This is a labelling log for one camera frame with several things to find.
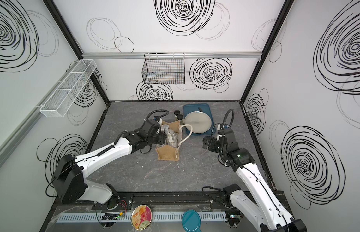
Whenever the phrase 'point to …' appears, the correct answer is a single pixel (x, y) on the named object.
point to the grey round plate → (201, 122)
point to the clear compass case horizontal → (172, 138)
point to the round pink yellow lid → (141, 217)
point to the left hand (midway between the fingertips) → (164, 135)
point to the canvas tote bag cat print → (165, 152)
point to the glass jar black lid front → (180, 117)
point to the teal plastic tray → (189, 108)
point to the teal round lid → (191, 221)
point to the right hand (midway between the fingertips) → (210, 141)
